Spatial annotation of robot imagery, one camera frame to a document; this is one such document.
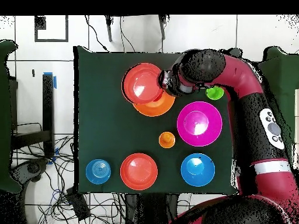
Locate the large blue bowl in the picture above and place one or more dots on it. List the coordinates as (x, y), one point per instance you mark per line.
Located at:
(197, 170)

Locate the black power brick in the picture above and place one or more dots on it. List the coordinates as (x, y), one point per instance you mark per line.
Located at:
(78, 205)

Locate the large pink bowl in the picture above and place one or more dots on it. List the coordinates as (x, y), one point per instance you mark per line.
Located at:
(205, 130)

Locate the green cloth side table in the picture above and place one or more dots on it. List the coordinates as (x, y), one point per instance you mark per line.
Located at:
(4, 116)
(285, 70)

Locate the dark green tablecloth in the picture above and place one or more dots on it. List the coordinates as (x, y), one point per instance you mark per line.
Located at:
(105, 128)

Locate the black square frame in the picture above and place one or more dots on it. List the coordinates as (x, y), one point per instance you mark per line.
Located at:
(66, 30)

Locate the green plastic cup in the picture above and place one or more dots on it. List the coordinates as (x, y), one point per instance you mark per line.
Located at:
(215, 93)

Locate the black stand with blue tape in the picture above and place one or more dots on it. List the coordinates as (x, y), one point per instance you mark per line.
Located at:
(48, 105)

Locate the large orange bowl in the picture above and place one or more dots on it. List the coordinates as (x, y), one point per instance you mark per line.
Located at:
(161, 108)

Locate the red-orange plastic bowl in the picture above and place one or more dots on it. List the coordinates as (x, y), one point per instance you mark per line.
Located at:
(139, 171)
(142, 84)

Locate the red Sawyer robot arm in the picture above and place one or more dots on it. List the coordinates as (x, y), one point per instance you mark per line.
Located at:
(252, 116)

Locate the small translucent blue bowl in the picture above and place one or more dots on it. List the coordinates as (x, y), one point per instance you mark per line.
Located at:
(98, 171)

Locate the orange plastic cup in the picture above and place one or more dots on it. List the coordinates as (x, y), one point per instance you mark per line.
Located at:
(167, 140)

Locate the black tripod leg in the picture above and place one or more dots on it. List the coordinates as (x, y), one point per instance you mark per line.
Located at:
(162, 28)
(109, 30)

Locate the black pedestal base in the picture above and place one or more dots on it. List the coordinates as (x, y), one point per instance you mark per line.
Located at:
(151, 207)

